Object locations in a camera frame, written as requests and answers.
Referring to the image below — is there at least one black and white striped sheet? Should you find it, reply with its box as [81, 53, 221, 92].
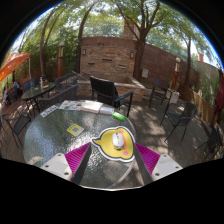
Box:
[39, 104, 60, 119]

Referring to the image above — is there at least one white computer mouse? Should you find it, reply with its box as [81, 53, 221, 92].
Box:
[111, 132, 125, 150]

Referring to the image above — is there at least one green marker pen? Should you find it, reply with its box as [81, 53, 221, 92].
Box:
[111, 111, 127, 122]

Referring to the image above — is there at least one dark wicker patio chair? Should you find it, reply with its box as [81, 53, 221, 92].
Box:
[54, 72, 80, 93]
[34, 83, 79, 113]

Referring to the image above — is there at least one wooden slat fence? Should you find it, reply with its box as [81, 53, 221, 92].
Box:
[179, 81, 218, 124]

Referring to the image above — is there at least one stone fountain wall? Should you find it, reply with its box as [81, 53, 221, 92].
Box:
[76, 36, 148, 101]

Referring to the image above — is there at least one round dark patio table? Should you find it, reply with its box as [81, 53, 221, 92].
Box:
[20, 82, 57, 114]

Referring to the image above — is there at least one yellow duck-shaped mouse pad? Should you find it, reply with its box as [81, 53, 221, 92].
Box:
[90, 125, 137, 164]

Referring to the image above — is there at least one black metal patio chair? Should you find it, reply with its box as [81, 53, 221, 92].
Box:
[194, 124, 224, 161]

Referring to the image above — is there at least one large white box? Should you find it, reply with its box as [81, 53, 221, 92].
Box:
[79, 99, 104, 114]

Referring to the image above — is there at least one black slatted patio chair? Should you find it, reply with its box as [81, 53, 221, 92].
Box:
[89, 75, 134, 118]

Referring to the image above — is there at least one colourful printed leaflet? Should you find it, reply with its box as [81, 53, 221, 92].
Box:
[58, 99, 84, 112]

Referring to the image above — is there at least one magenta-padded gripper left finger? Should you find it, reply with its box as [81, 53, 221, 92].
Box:
[40, 142, 93, 186]

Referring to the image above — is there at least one blue-backed metal chair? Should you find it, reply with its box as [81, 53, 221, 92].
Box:
[148, 77, 171, 109]

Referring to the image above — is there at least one blue patio chair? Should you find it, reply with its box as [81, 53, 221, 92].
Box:
[21, 77, 37, 94]

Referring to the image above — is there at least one yellow square card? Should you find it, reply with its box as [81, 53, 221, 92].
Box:
[65, 122, 85, 137]

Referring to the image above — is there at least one large forked tree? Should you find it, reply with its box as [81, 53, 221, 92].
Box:
[109, 0, 168, 83]

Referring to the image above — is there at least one black metal frame chair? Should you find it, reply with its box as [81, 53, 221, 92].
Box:
[1, 111, 32, 148]

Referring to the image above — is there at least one wooden lamp post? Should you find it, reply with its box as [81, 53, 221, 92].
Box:
[171, 56, 182, 90]
[57, 40, 66, 78]

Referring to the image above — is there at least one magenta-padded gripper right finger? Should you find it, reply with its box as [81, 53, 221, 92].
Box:
[132, 142, 184, 186]

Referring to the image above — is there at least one orange canopy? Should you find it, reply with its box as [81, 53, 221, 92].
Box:
[0, 52, 31, 84]

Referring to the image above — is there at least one small white box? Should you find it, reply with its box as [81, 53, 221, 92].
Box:
[99, 105, 115, 116]

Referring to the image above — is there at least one black mesh armchair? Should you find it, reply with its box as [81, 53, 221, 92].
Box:
[159, 101, 199, 143]

